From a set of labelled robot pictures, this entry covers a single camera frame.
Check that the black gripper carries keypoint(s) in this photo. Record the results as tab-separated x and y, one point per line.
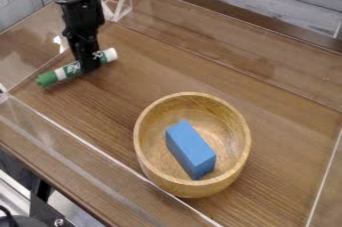
83	17

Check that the green Expo marker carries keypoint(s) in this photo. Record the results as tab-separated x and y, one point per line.
72	69

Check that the brown wooden bowl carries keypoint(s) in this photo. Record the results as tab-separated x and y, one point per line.
222	126

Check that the clear acrylic tray walls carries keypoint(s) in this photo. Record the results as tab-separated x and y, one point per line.
71	131

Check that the blue rectangular block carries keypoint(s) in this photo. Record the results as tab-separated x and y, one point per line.
190	149

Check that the black metal table bracket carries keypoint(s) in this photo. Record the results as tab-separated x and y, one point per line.
42	210

